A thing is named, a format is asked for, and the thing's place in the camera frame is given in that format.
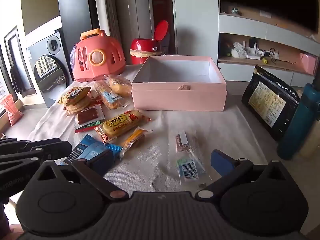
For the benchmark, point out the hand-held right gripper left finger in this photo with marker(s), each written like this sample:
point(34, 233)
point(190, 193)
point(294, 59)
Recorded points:
point(100, 159)

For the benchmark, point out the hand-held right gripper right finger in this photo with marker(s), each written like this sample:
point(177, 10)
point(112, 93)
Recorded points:
point(221, 161)

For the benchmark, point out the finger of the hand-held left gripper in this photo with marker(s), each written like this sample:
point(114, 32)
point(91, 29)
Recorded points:
point(22, 163)
point(50, 147)

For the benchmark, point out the blue snack packet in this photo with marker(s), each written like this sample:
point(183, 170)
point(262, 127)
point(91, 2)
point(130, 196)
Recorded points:
point(87, 147)

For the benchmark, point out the orange rice cracker packet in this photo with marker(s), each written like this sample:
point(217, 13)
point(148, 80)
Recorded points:
point(120, 125)

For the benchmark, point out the red-edged clear snack packet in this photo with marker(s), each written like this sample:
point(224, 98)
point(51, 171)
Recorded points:
point(88, 116)

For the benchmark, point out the pink cardboard box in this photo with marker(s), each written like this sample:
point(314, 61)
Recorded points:
point(178, 100)

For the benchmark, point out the clear barcode snack packet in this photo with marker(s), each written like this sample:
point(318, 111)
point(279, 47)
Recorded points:
point(188, 160)

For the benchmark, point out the red and green snack packet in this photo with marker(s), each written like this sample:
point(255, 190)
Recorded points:
point(86, 128)

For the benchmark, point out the small yellow snack packet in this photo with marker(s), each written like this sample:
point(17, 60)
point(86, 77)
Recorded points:
point(133, 140)

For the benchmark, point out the orange bag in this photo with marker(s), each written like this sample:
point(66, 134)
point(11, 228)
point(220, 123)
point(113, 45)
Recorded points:
point(11, 110)

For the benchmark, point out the panda print cracker packet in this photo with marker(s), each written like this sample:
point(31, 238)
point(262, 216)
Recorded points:
point(75, 96)

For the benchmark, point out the white tablecloth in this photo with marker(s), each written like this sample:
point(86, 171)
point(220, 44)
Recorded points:
point(160, 145)

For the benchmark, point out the long biscuit packet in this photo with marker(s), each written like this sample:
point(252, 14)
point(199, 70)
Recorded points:
point(108, 97)

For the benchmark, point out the washing machine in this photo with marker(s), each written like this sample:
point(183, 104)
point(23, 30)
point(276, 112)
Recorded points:
point(50, 75)

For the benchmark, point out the black labelled snack bag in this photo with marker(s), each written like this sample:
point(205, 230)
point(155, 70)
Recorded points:
point(267, 105)

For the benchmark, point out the dark hanging cloth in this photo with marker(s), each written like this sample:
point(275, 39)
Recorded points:
point(17, 81)

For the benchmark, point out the bread roll packet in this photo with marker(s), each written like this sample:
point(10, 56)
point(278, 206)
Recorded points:
point(120, 85)

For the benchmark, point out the teal bottle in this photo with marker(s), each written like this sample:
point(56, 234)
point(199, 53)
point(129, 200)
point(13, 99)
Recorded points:
point(297, 125)

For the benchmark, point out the pink toy carrier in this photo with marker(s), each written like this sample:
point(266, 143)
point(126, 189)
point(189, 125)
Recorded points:
point(100, 57)

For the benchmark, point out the white router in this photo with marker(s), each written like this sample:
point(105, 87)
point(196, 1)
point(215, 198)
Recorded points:
point(253, 55)

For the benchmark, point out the white crumpled bag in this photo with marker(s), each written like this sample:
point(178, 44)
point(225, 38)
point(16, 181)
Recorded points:
point(239, 50)

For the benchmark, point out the red lidded bin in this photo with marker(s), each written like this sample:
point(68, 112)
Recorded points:
point(142, 50)

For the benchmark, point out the pink shelf box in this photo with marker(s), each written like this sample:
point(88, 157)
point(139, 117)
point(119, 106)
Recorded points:
point(308, 63)

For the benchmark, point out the standing air conditioner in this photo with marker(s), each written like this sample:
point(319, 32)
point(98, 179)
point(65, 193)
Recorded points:
point(135, 17)

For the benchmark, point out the black television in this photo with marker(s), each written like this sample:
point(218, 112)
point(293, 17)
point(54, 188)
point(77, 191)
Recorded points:
point(270, 0)

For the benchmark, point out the wall shelf unit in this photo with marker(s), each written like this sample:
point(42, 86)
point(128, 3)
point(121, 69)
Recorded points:
point(250, 23)

